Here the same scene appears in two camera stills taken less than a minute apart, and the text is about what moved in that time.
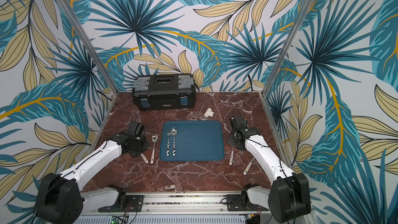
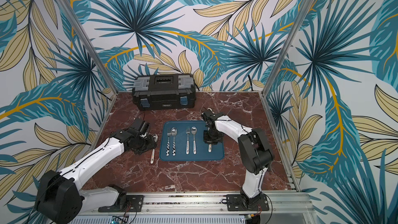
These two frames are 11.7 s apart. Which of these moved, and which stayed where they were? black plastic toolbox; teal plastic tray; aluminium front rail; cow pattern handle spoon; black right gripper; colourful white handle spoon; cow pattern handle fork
Moved: black right gripper
Stayed: cow pattern handle spoon; cow pattern handle fork; teal plastic tray; colourful white handle spoon; black plastic toolbox; aluminium front rail
